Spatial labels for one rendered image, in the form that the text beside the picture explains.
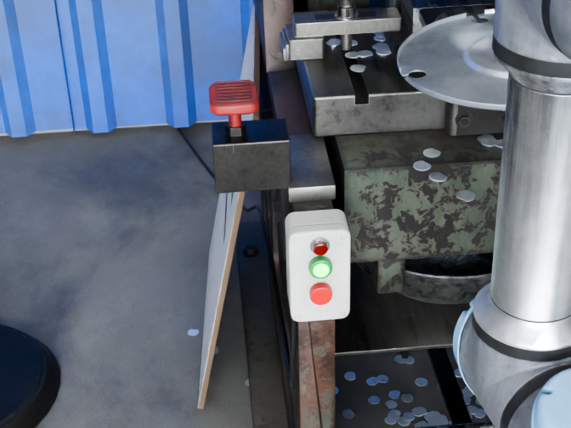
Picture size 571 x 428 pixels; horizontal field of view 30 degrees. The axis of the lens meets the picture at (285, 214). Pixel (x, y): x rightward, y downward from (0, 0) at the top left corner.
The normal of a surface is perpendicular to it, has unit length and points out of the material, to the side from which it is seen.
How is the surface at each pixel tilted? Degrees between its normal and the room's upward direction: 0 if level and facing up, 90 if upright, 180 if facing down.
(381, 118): 90
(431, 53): 4
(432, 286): 105
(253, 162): 90
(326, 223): 0
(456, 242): 90
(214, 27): 90
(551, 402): 7
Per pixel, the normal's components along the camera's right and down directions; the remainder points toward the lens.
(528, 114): -0.70, 0.41
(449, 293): -0.05, 0.74
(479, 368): -0.91, 0.22
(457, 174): 0.09, 0.54
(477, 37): -0.09, -0.85
